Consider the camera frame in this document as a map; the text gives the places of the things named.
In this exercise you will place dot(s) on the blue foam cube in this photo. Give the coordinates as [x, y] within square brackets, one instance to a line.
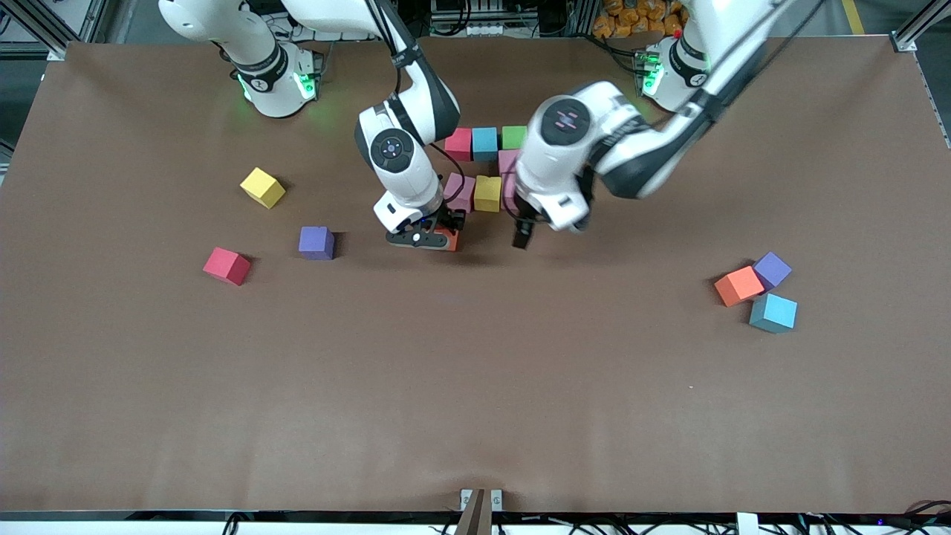
[485, 143]
[773, 312]

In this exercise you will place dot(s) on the pink foam cube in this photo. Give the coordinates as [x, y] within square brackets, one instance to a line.
[462, 193]
[509, 192]
[508, 160]

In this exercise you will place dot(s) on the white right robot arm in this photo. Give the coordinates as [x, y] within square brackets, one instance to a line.
[405, 156]

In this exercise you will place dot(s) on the yellow foam cube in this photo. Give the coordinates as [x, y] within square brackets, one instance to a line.
[487, 193]
[262, 186]

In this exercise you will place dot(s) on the red foam cube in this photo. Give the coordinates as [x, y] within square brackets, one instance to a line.
[225, 264]
[461, 145]

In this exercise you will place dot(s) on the green foam cube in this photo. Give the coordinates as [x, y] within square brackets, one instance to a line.
[513, 136]

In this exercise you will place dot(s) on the bag of orange items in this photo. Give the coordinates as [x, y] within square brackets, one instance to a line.
[631, 16]

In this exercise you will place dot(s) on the purple foam cube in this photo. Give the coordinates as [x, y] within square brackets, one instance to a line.
[773, 269]
[317, 242]

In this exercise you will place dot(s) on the metal table edge bracket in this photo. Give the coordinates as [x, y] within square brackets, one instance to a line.
[466, 498]

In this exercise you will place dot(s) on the small white power strip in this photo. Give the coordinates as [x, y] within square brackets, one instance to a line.
[487, 30]

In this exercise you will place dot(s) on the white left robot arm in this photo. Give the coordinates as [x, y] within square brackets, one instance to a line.
[594, 148]

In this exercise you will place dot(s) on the white power strip with plugs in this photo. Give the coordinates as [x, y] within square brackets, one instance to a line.
[327, 22]

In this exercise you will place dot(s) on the orange foam cube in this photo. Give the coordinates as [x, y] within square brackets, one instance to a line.
[451, 240]
[738, 286]

